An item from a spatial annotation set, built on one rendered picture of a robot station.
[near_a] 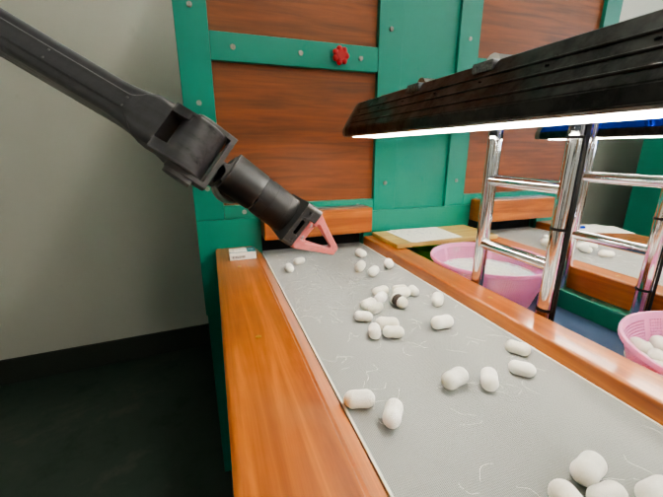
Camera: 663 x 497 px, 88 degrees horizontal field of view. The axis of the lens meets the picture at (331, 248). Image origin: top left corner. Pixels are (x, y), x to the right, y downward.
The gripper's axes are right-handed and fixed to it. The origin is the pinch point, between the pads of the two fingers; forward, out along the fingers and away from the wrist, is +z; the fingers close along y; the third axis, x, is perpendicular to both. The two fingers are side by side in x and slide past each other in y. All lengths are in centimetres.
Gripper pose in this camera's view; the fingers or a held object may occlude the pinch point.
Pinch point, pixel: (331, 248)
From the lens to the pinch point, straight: 55.3
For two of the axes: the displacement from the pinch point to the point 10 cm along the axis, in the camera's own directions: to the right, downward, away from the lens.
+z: 7.2, 5.4, 4.3
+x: -6.1, 7.9, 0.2
